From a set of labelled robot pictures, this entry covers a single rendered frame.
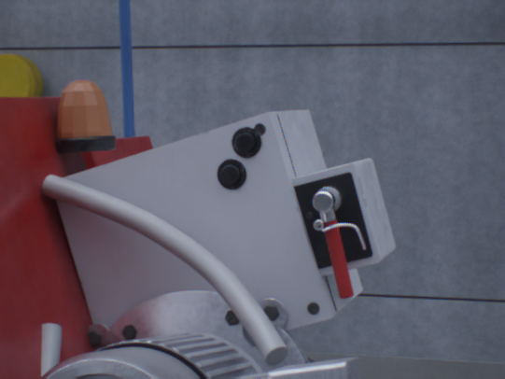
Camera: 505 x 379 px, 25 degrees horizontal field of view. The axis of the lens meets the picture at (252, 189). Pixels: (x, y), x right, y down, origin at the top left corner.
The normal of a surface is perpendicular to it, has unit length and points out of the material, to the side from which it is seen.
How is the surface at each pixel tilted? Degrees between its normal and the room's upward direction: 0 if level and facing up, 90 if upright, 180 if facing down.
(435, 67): 90
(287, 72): 90
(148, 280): 90
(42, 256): 70
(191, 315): 81
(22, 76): 90
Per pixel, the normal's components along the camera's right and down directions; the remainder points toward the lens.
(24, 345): 0.90, -0.32
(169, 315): -0.26, -0.08
